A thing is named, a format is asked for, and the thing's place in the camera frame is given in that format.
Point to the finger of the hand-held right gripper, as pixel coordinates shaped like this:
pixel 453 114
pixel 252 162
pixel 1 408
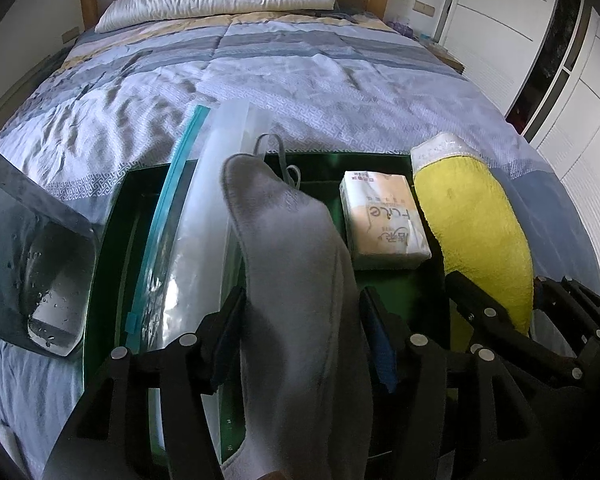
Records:
pixel 580 310
pixel 490 327

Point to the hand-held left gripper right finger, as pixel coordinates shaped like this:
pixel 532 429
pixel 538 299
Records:
pixel 380 345

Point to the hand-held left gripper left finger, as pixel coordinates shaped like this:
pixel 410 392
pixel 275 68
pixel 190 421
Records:
pixel 180 385

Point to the grey eye mask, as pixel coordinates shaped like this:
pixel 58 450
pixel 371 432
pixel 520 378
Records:
pixel 300 285

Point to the yellow cloth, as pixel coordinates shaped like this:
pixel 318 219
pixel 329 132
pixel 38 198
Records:
pixel 475 220

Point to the tissue packet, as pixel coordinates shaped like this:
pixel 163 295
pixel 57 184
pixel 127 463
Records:
pixel 380 220

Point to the clear zip bag teal zipper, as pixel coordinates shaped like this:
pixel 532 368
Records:
pixel 200 240

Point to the green tray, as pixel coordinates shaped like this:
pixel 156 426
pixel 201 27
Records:
pixel 322 180

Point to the person's left hand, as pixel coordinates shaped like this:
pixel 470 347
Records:
pixel 276 476

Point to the wooden nightstand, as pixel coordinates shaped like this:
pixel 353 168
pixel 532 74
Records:
pixel 450 62

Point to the striped bed quilt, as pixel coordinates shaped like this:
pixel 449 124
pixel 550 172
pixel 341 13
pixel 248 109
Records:
pixel 280 75

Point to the white wardrobe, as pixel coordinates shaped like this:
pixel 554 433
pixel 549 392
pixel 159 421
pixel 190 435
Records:
pixel 490 10

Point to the purple small item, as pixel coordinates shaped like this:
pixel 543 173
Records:
pixel 400 27

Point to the wall switch plate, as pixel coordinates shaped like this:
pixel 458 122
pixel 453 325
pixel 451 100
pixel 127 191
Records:
pixel 423 8
pixel 70 35

